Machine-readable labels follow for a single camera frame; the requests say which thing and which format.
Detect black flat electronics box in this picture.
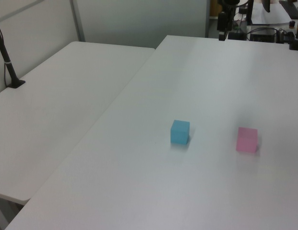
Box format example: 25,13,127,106
249,33,277,43

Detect black monitor stand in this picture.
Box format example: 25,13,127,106
245,0,254,25

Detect blue cube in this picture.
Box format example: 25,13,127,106
170,119,191,145

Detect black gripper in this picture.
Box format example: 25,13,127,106
217,0,240,41

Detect white paper sheets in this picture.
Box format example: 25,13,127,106
251,4,294,26

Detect pink cube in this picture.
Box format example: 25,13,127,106
236,126,259,153

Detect grey metal partition post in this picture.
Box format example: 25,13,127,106
204,0,211,38

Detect thin black cable beside pole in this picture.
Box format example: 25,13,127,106
3,64,10,87

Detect black keyboard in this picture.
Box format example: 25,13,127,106
279,0,298,18

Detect small black box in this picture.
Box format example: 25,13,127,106
228,32,246,41

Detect black camera pole with base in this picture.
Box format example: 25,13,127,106
0,19,26,89

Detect black camera on mount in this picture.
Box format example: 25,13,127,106
275,28,298,51

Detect brown cardboard box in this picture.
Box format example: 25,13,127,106
210,0,222,17

